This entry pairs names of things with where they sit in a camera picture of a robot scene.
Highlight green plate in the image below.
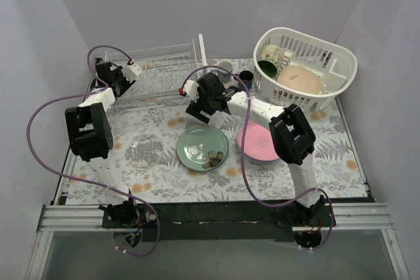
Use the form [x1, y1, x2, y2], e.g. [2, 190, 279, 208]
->
[177, 125, 229, 172]

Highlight white wire dish rack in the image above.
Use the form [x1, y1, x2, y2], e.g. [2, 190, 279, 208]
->
[116, 38, 203, 106]

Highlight clear glass plate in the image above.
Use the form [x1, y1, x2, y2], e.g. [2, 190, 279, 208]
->
[125, 134, 163, 169]

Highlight pink plate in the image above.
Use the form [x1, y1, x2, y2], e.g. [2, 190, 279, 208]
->
[244, 121, 279, 161]

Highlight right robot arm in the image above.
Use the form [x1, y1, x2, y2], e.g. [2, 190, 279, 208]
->
[179, 73, 327, 226]

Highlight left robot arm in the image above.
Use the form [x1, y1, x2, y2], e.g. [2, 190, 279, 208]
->
[65, 58, 140, 228]

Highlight cream leaf-shaped dish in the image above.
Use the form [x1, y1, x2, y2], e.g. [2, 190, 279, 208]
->
[277, 65, 326, 95]

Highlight grey mug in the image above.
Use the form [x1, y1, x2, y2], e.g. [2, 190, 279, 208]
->
[212, 62, 233, 83]

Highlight white cutting board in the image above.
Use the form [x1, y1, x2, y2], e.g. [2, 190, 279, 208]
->
[198, 33, 208, 66]

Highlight dark blue mug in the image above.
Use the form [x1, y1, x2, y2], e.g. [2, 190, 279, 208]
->
[234, 70, 254, 91]

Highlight floral tablecloth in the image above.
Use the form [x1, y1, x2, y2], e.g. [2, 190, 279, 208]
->
[67, 57, 368, 204]

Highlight floral mug green inside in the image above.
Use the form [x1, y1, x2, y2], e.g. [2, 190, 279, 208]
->
[257, 44, 284, 78]

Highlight white plastic basket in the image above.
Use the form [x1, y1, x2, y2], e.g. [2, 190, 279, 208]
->
[253, 27, 358, 112]

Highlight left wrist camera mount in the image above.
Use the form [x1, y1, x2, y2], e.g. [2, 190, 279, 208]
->
[121, 60, 142, 83]

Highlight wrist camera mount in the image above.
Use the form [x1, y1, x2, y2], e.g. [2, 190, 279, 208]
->
[121, 60, 142, 83]
[178, 80, 200, 102]

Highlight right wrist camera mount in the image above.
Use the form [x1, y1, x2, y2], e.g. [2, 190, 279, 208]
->
[178, 80, 200, 102]

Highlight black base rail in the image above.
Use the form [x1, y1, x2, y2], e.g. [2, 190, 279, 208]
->
[99, 201, 331, 242]

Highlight aluminium frame rail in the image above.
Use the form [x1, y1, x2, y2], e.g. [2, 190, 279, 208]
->
[37, 205, 113, 232]

